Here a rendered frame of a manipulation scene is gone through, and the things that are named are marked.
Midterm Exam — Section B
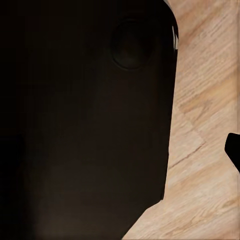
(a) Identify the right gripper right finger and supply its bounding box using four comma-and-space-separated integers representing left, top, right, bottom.
224, 132, 240, 172

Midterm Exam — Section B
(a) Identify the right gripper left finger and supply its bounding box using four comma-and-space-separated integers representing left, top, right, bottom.
0, 133, 26, 192

